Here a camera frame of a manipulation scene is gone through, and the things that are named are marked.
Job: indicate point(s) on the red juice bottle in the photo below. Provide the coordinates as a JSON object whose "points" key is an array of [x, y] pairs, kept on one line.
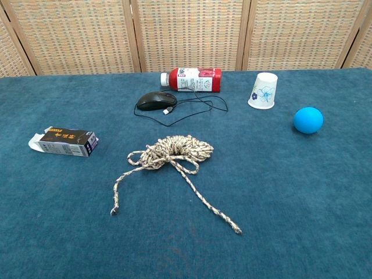
{"points": [[203, 80]]}

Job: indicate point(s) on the blue table cloth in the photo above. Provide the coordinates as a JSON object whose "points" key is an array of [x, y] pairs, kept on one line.
{"points": [[261, 189]]}

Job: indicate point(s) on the white flowered paper cup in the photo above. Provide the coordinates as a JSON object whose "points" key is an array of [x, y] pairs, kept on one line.
{"points": [[263, 90]]}

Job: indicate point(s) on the woven folding screen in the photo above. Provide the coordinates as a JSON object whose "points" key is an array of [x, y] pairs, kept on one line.
{"points": [[186, 29]]}

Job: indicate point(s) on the black carton box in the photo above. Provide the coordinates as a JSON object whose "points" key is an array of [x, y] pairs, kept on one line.
{"points": [[67, 142]]}

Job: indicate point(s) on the blue ball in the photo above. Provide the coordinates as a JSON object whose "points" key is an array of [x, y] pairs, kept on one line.
{"points": [[308, 120]]}

